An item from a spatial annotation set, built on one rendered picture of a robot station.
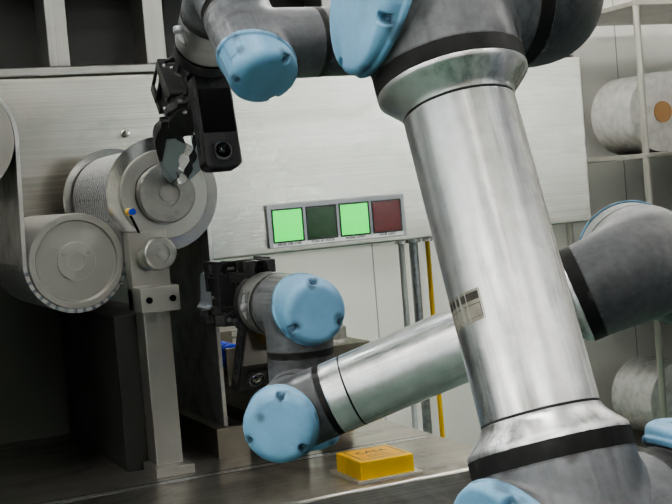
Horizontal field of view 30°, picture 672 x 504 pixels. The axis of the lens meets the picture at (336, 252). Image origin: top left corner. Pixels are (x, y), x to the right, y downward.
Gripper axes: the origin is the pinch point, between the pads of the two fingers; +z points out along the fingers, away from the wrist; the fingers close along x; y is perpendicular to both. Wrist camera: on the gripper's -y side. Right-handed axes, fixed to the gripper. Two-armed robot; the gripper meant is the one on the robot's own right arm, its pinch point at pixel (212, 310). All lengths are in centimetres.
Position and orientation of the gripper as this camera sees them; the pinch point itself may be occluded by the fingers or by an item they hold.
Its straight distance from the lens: 167.8
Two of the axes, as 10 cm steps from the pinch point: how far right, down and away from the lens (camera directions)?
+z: -4.1, -0.1, 9.1
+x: -9.1, 0.9, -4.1
